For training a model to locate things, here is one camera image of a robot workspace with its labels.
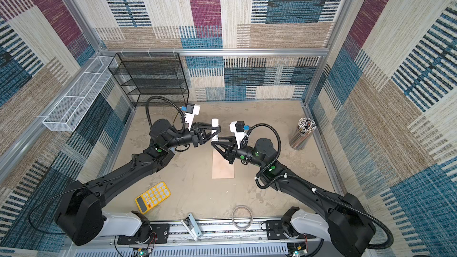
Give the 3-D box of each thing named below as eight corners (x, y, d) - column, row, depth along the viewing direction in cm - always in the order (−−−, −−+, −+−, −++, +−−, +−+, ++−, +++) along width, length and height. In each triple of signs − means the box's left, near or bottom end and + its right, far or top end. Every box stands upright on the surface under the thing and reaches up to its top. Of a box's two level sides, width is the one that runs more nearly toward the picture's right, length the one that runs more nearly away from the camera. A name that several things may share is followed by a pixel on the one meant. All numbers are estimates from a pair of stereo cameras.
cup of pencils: (291, 150, 99) (301, 129, 85) (288, 138, 104) (297, 117, 90) (305, 150, 99) (318, 129, 85) (302, 138, 104) (313, 117, 90)
